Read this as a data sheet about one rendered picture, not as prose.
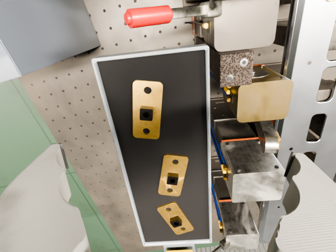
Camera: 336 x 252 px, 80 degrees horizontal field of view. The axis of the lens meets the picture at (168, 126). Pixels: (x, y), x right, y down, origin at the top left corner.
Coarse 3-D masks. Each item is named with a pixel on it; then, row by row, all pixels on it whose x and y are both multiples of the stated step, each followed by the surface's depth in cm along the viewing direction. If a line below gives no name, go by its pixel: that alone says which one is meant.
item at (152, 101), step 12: (132, 84) 25; (144, 84) 25; (156, 84) 25; (132, 96) 26; (144, 96) 26; (156, 96) 26; (144, 108) 26; (156, 108) 27; (144, 120) 28; (156, 120) 28; (156, 132) 29
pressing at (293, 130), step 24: (312, 0) 35; (288, 24) 37; (312, 24) 36; (288, 48) 38; (312, 48) 38; (288, 72) 40; (312, 72) 40; (312, 96) 43; (288, 120) 45; (288, 144) 48; (312, 144) 48; (264, 216) 60; (264, 240) 66
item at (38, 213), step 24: (48, 168) 9; (24, 192) 8; (48, 192) 8; (0, 216) 7; (24, 216) 7; (48, 216) 7; (72, 216) 7; (0, 240) 6; (24, 240) 6; (48, 240) 6; (72, 240) 6
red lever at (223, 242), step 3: (222, 240) 57; (225, 240) 57; (219, 243) 57; (222, 243) 56; (225, 243) 56; (228, 243) 56; (219, 246) 56; (222, 246) 56; (225, 246) 56; (228, 246) 57; (216, 249) 55; (219, 249) 56
